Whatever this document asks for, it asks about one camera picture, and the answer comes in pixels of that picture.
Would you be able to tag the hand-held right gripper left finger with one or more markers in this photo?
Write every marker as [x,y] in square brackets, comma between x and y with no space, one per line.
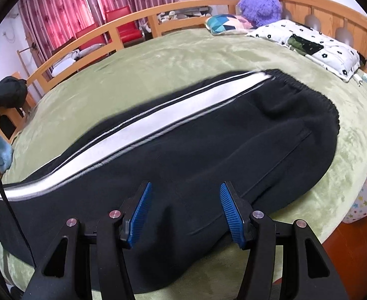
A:
[139,214]

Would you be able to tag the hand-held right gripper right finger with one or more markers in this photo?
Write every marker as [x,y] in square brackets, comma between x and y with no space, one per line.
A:
[232,215]

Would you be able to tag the black pants with white stripe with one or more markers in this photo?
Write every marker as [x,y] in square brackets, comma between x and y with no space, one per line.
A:
[186,150]

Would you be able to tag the black jacket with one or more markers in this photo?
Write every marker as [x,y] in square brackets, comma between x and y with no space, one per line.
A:
[5,92]

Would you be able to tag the wooden clothes rack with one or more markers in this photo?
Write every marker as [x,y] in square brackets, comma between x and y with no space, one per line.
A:
[22,59]

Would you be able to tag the white cushion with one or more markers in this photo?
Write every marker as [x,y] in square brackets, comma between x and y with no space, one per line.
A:
[64,64]

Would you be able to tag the green fleece blanket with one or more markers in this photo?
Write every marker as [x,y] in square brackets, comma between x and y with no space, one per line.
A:
[171,59]

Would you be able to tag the dark wooden chair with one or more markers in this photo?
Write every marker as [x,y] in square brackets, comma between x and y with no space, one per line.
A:
[63,48]

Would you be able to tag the red chair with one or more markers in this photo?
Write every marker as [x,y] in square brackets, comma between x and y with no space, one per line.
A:
[121,22]
[91,36]

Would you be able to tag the white floral pillow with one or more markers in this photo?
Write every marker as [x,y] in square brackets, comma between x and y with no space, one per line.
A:
[277,31]

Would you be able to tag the small white charger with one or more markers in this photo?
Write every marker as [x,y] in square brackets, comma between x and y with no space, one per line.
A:
[364,78]

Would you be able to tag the geometric patterned pillow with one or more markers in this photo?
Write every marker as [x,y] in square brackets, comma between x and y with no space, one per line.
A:
[224,23]

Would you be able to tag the purple plush toy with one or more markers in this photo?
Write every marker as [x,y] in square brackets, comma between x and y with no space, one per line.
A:
[260,4]

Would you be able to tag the wooden bed frame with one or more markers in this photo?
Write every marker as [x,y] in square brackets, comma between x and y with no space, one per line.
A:
[327,9]

